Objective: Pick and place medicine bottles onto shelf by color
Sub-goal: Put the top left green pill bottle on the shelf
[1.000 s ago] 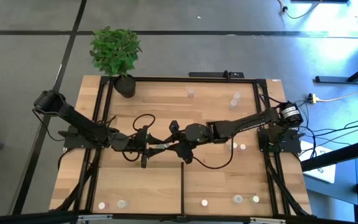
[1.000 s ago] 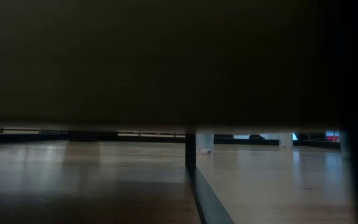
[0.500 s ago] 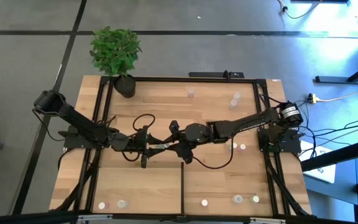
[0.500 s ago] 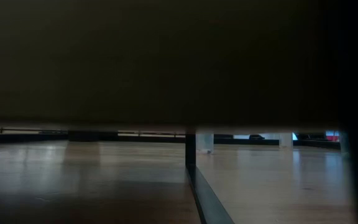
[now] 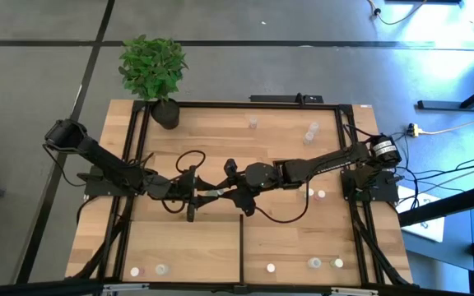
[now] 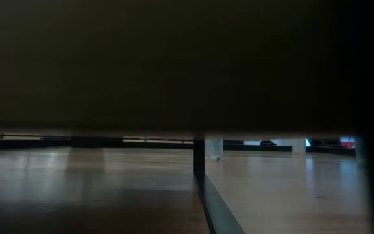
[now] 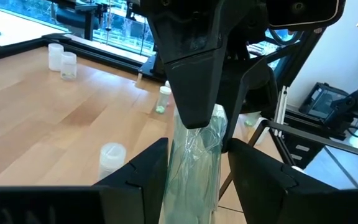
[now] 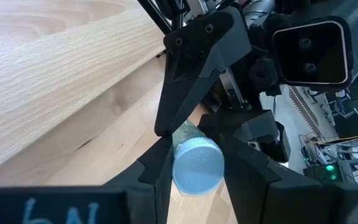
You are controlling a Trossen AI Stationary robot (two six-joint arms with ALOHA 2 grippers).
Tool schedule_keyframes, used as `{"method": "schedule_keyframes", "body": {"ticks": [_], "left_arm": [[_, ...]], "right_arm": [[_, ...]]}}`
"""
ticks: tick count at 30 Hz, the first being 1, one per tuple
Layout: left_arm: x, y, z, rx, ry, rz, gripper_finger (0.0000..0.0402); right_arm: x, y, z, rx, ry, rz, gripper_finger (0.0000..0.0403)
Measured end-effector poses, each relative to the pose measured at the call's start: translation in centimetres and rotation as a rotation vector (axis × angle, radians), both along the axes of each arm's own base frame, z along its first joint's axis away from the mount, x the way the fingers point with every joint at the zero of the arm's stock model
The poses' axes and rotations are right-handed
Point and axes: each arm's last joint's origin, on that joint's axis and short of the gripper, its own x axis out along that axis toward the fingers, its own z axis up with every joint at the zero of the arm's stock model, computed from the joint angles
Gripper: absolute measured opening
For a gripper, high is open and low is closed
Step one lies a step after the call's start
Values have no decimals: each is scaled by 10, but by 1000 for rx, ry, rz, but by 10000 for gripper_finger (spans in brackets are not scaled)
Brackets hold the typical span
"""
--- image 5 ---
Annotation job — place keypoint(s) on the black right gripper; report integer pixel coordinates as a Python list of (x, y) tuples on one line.
[(261, 174)]

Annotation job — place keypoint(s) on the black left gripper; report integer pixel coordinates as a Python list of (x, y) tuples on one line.
[(191, 193)]

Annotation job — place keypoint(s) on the teal bottle with white cap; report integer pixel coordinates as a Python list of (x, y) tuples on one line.
[(214, 192), (310, 192)]

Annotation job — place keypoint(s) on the pink bottle with white cap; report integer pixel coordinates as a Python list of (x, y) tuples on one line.
[(134, 271), (321, 194)]

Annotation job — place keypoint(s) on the white translucent medicine bottle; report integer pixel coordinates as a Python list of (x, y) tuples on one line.
[(161, 269)]

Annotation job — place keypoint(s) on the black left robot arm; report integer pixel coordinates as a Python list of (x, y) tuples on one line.
[(97, 154)]

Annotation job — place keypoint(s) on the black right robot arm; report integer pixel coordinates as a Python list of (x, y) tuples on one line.
[(327, 164)]

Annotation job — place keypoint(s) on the wooden shelf board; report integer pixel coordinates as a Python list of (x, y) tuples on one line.
[(179, 251)]

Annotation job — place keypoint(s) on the small clear medicine bottle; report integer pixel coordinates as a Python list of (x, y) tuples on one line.
[(313, 126), (253, 122), (308, 137)]

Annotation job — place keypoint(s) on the white capped medicine bottle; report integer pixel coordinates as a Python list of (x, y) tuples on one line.
[(270, 268)]

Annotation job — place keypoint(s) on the wide clear medicine bottle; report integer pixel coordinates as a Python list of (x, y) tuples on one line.
[(314, 262)]

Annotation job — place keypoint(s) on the black plant pot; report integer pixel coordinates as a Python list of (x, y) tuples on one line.
[(166, 115)]

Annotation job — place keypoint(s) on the black bar device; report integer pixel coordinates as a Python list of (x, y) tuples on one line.
[(278, 98)]

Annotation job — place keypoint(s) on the green tinted white capped bottle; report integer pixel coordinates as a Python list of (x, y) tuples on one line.
[(337, 263)]

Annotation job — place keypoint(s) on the green artificial plant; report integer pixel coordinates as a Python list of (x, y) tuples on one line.
[(152, 67)]

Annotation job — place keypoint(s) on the yellow white power adaptor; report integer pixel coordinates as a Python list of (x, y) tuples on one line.
[(414, 130)]

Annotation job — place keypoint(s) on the white box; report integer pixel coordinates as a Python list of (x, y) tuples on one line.
[(430, 228)]

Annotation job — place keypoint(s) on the black desk crossbeam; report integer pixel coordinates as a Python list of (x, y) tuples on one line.
[(447, 204)]

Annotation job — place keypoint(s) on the black desk foot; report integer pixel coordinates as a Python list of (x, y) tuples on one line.
[(451, 105)]

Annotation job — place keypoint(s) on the black shelf divider frame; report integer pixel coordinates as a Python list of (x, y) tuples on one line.
[(242, 246)]

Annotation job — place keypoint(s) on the black aluminium table frame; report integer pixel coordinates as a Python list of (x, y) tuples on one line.
[(237, 105)]

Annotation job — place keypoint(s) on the silver metal bracket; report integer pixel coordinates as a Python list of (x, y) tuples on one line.
[(122, 289), (354, 292)]

